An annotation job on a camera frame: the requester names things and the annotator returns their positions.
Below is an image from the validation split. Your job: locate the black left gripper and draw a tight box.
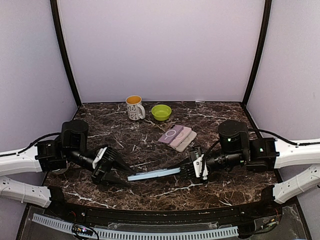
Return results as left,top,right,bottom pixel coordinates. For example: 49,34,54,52
65,147,137,188

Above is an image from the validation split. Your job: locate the light blue phone case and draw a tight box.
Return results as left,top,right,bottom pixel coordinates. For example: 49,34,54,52
127,167,181,182

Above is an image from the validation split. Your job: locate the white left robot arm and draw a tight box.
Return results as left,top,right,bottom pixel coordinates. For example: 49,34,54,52
0,119,135,218

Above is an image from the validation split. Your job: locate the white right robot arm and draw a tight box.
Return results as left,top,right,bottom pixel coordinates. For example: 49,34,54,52
127,120,320,217

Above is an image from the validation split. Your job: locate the beige phone case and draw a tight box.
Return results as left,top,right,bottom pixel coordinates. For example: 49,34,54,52
174,130,197,153

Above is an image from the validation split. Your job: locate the pink phone case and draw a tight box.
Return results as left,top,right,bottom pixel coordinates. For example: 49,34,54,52
169,126,192,148

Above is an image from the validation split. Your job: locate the clear purple phone case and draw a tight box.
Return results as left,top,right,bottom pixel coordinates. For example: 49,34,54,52
157,124,184,144

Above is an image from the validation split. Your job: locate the lime green bowl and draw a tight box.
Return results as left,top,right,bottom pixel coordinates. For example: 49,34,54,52
151,104,172,122

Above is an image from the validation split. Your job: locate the white floral mug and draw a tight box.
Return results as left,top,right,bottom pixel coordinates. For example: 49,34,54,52
125,95,146,121

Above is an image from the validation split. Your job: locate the small circuit board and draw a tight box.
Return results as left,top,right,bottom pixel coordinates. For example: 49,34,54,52
71,224,94,237

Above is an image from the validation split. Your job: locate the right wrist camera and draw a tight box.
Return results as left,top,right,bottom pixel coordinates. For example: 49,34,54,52
189,146,203,162

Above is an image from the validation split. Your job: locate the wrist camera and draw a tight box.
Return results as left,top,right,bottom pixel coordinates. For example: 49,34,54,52
92,147,107,169
189,146,203,162

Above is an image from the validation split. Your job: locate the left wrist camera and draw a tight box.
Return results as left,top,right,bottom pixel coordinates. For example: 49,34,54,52
92,147,107,169

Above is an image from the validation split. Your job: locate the light blue slotted cable duct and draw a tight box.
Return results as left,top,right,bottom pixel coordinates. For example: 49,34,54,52
32,213,239,240

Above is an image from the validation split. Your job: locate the black front table rail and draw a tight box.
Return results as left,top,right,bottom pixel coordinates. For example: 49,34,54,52
44,186,283,226

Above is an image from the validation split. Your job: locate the black left frame post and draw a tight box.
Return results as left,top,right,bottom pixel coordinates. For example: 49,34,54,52
50,0,82,108

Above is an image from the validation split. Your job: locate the black frame post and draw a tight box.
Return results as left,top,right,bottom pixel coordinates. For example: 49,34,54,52
50,0,82,108
241,0,273,107

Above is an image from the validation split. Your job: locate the black right frame post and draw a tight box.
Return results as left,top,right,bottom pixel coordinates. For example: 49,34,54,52
241,0,273,107

